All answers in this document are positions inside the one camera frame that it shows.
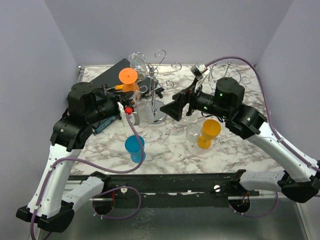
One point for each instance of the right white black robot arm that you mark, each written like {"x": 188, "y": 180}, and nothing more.
{"x": 300, "y": 179}

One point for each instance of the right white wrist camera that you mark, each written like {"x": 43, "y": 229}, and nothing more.
{"x": 198, "y": 71}

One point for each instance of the orange plastic goblet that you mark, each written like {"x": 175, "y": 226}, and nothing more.
{"x": 128, "y": 76}

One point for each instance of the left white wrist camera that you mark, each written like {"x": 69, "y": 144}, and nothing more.
{"x": 124, "y": 115}

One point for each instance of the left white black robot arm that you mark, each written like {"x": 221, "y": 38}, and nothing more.
{"x": 50, "y": 208}

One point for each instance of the clear patterned wine glass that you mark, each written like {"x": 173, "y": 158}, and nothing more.
{"x": 138, "y": 64}

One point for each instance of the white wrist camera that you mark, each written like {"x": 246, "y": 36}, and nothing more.
{"x": 124, "y": 115}
{"x": 198, "y": 71}

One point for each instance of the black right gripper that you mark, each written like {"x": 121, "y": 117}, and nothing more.
{"x": 174, "y": 108}

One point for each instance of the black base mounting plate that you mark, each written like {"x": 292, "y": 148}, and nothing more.
{"x": 174, "y": 190}

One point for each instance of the blue plastic goblet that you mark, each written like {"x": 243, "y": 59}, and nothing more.
{"x": 133, "y": 148}

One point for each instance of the yellow plastic goblet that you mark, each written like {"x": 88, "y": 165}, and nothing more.
{"x": 210, "y": 130}

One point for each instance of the black pipe fitting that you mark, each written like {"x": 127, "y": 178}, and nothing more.
{"x": 159, "y": 91}

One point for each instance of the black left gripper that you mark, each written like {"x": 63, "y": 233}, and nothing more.
{"x": 122, "y": 97}

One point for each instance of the aluminium rail frame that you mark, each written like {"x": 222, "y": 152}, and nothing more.
{"x": 52, "y": 211}

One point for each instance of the chrome wine glass rack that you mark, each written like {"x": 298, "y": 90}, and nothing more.
{"x": 152, "y": 73}
{"x": 226, "y": 69}

